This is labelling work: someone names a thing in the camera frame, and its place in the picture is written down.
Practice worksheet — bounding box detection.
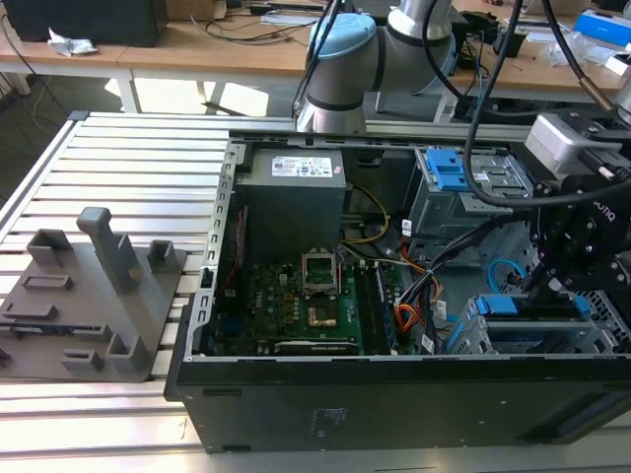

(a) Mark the blue disk wire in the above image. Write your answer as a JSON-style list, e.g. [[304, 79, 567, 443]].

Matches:
[[486, 256, 541, 297]]

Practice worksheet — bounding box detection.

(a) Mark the hard disk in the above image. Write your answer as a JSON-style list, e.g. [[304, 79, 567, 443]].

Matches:
[[472, 293, 593, 356]]

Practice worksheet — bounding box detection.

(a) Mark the grey metal disk bay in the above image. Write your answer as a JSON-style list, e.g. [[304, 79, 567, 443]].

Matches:
[[443, 290, 631, 356]]

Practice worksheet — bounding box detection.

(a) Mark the black RAM slot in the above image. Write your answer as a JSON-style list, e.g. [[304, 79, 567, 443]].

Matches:
[[353, 265, 379, 354]]

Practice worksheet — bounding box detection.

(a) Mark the grey metal drive cage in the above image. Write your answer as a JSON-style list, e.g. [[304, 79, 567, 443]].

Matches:
[[408, 145, 536, 242]]

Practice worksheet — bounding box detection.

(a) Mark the blue plastic drive latch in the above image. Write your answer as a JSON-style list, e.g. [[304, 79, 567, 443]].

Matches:
[[424, 147, 469, 192]]

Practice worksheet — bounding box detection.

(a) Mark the clear plastic bag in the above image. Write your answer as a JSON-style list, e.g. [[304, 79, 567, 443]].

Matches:
[[546, 32, 612, 68]]

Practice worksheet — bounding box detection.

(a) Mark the small black device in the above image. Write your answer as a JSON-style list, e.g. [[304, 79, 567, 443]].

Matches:
[[492, 28, 527, 58]]

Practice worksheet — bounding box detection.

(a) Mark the blue cardboard box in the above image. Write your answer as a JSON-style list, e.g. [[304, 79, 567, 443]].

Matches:
[[575, 8, 631, 48]]

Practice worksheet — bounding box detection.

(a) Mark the RAM stick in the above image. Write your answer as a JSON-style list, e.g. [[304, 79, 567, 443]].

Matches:
[[373, 265, 398, 352]]

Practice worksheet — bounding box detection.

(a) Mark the black PC case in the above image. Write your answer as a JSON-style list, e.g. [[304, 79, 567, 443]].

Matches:
[[162, 125, 631, 454]]

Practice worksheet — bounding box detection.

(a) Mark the metal socket cover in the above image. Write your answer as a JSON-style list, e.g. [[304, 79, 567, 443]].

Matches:
[[300, 251, 342, 297]]

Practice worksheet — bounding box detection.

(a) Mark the black graphics card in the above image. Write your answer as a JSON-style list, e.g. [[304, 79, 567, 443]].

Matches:
[[273, 338, 364, 356]]

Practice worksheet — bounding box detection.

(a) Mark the grey power supply unit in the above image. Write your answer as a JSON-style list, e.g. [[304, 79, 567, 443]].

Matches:
[[235, 150, 346, 262]]

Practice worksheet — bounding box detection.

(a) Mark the green motherboard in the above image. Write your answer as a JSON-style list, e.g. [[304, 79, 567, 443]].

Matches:
[[221, 255, 410, 357]]

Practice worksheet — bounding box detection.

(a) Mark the wooden desk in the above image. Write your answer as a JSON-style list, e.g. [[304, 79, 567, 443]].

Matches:
[[0, 0, 631, 104]]

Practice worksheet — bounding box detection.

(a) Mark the brown cardboard box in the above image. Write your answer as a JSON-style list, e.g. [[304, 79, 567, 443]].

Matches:
[[165, 0, 228, 21]]

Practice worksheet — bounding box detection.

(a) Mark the grey parts rack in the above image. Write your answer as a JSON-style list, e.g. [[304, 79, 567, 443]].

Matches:
[[0, 206, 188, 383]]

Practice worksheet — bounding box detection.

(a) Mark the large black box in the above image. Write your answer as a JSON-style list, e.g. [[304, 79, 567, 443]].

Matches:
[[4, 0, 167, 48]]

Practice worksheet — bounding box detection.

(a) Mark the crumpled white paper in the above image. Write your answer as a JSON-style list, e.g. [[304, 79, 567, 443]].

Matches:
[[46, 27, 100, 55]]

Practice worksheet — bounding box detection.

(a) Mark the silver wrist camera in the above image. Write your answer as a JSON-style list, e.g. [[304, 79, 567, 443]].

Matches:
[[525, 112, 593, 176]]

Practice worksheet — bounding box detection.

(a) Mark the black wire bundle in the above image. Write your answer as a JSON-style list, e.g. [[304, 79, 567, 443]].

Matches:
[[398, 216, 514, 306]]

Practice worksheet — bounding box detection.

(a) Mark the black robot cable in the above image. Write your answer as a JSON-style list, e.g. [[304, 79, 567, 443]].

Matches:
[[462, 0, 525, 213], [541, 0, 615, 112]]

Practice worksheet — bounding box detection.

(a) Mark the hanging blue cable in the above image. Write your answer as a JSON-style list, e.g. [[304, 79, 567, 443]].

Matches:
[[472, 63, 490, 119]]

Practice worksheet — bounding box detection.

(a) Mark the orange wire bundle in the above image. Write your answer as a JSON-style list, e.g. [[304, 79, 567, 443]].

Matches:
[[396, 240, 443, 341]]

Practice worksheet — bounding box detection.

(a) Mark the yellow wire bundle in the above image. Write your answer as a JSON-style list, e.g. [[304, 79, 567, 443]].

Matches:
[[339, 184, 390, 245]]

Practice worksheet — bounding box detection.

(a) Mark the thin red wire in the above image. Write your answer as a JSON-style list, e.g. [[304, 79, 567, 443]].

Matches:
[[224, 206, 247, 292]]

